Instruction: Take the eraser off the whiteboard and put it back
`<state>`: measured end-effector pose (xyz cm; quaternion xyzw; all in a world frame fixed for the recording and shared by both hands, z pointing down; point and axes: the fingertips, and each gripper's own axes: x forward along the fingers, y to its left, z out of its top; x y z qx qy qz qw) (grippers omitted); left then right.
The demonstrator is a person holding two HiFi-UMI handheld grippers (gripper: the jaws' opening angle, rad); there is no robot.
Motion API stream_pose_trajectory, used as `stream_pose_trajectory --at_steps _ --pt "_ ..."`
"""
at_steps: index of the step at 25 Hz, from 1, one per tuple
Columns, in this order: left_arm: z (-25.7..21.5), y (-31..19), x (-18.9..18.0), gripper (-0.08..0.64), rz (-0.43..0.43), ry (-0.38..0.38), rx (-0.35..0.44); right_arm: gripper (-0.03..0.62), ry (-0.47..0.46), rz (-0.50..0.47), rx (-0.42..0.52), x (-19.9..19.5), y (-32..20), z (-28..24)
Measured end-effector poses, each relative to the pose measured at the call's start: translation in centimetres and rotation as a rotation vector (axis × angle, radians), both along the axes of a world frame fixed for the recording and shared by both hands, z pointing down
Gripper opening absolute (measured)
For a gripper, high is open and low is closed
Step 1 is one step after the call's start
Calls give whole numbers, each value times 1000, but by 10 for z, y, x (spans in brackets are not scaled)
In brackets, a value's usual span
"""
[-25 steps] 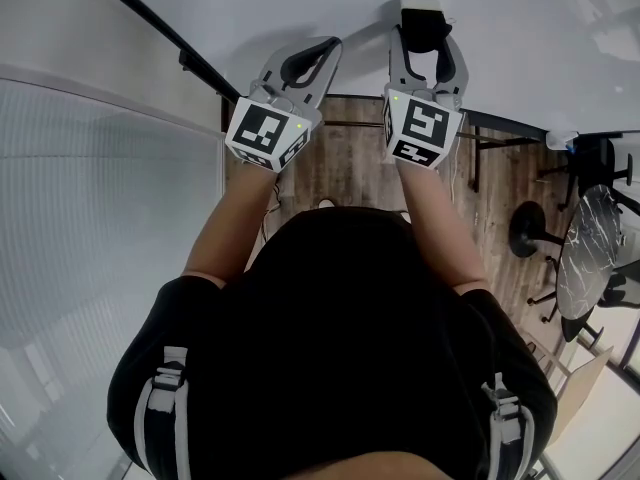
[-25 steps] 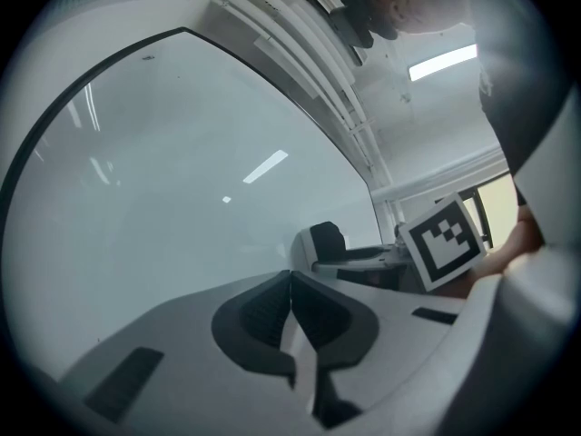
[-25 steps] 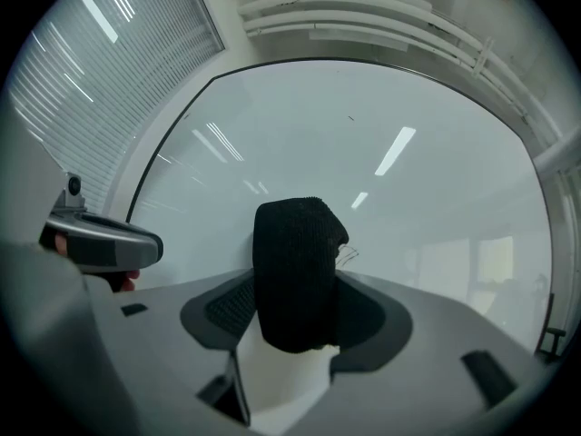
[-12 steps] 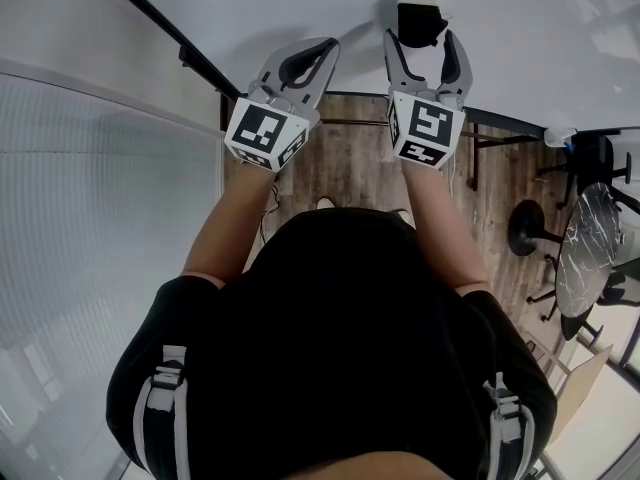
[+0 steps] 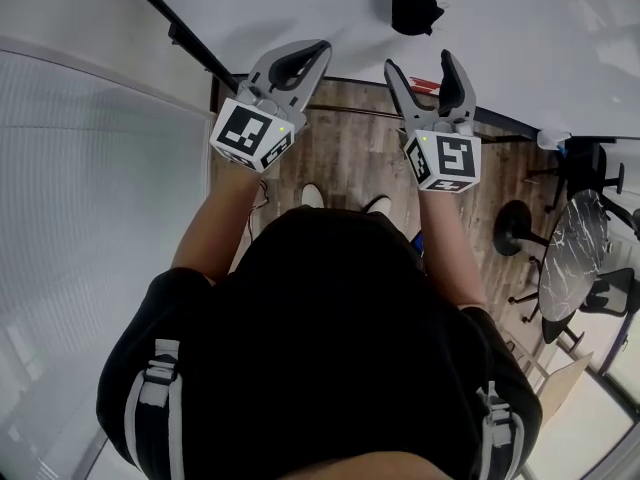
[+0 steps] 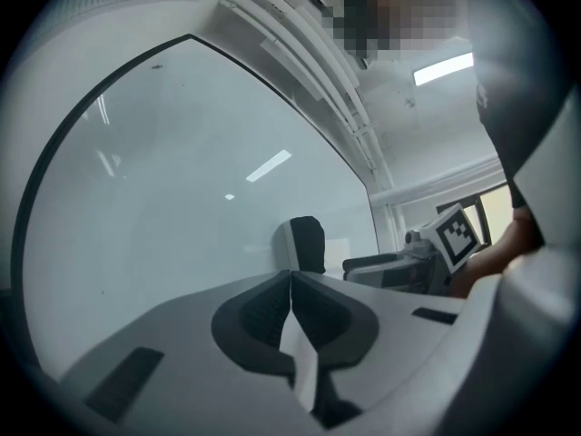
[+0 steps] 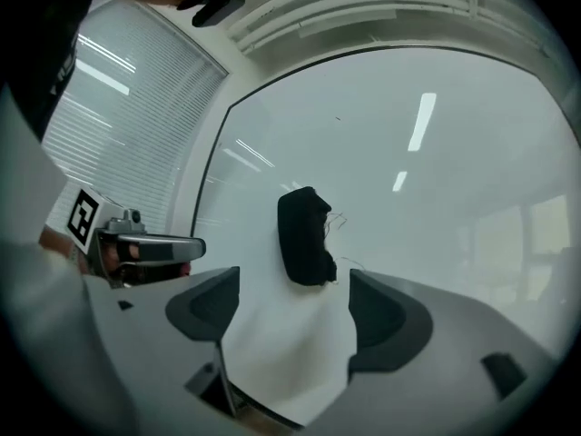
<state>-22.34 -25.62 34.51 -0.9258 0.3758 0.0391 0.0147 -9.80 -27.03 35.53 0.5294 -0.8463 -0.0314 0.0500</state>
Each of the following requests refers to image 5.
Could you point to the person's right white shoe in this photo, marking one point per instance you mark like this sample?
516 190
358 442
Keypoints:
379 204

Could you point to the blue device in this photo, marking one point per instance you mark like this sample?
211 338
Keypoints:
418 244

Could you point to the person's head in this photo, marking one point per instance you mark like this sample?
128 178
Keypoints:
370 468

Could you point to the person's left white shoe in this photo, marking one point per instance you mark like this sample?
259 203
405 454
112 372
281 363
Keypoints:
312 195

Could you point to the red label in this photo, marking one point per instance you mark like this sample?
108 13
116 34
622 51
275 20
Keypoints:
425 85

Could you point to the black marble round table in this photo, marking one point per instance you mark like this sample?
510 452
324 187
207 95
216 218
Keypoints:
575 258

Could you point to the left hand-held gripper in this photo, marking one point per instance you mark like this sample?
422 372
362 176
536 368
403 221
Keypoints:
245 133

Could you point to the person's white shoe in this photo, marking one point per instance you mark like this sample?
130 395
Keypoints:
379 204
312 195

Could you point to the black round stool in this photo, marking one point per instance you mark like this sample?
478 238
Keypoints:
512 225

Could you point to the person's left forearm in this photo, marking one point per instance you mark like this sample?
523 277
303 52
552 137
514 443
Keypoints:
215 228

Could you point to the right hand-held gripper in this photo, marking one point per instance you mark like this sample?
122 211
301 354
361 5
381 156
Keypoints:
450 160

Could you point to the black t-shirt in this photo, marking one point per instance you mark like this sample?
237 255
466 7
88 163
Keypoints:
320 343

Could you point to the black-framed whiteboard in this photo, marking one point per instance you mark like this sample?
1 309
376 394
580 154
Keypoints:
525 33

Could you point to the person's right forearm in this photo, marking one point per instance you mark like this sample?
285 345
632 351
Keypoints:
450 248

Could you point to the light wooden board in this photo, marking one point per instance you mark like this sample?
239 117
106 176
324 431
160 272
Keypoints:
565 383

